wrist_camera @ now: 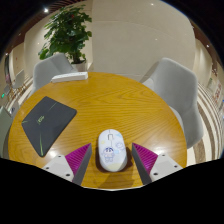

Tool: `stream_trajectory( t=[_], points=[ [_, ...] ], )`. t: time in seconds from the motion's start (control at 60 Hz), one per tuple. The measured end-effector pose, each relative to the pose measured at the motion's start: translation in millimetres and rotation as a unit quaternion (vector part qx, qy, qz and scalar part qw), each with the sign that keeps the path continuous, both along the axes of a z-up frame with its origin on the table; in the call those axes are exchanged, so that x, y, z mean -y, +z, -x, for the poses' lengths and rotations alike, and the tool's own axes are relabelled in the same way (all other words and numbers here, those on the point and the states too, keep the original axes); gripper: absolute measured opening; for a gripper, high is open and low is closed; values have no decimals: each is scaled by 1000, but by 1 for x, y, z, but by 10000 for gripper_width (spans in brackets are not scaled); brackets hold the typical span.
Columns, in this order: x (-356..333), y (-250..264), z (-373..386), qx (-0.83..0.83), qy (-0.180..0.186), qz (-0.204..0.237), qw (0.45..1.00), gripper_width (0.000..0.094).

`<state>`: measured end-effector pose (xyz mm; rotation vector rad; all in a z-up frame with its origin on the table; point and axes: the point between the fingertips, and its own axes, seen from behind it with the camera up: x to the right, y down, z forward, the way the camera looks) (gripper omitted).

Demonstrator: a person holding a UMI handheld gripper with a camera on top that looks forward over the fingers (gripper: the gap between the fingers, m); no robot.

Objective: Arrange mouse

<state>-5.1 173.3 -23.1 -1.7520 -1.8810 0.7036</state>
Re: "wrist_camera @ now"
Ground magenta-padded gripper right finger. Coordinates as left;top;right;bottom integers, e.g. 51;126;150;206
131;142;184;186

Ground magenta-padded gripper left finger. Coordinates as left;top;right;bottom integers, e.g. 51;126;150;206
41;142;93;187

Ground white cartoon-print computer mouse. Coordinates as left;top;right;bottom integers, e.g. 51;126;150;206
97;128;129;173

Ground black mouse pad green lines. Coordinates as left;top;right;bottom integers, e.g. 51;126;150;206
21;95;78;158

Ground grey-green upholstered armchair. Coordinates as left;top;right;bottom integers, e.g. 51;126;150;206
0;105;15;158

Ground grey shell chair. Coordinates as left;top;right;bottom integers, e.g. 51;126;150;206
31;52;80;97
139;56;205;150

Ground white power strip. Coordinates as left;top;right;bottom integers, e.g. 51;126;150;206
50;71;90;84

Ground small pale wooden-legged chair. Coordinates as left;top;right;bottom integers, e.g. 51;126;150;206
11;68;27;95

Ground green potted plant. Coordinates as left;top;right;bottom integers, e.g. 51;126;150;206
37;4;94;72

